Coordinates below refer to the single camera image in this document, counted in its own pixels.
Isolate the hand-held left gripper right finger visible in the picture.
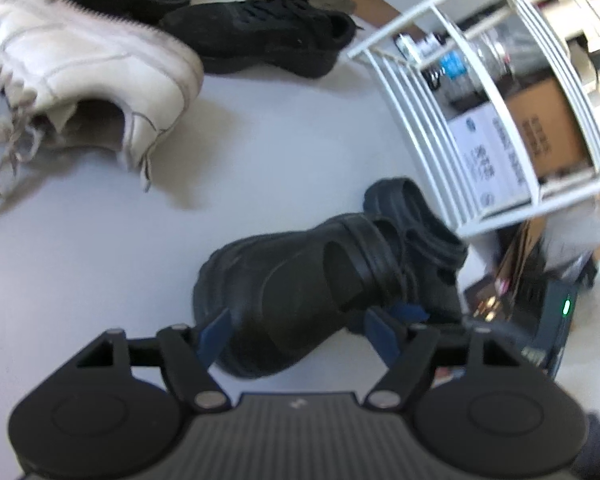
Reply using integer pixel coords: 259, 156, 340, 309
362, 308, 521, 413

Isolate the large white printed carton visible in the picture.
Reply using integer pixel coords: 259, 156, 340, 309
447, 102, 536, 218

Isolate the clear water bottle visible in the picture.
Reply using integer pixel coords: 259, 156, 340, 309
420, 30, 523, 106

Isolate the brown cardboard box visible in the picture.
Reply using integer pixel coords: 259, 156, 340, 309
505, 77, 598, 181

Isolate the black chunky platform shoe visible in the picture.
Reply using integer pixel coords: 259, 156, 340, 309
364, 177, 468, 323
192, 212, 421, 378

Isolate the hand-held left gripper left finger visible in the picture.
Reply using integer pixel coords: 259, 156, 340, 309
77, 307, 231, 413

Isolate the white wire shoe rack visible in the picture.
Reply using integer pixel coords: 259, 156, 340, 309
347, 0, 600, 238

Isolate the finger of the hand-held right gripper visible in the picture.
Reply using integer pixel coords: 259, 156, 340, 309
392, 301, 429, 322

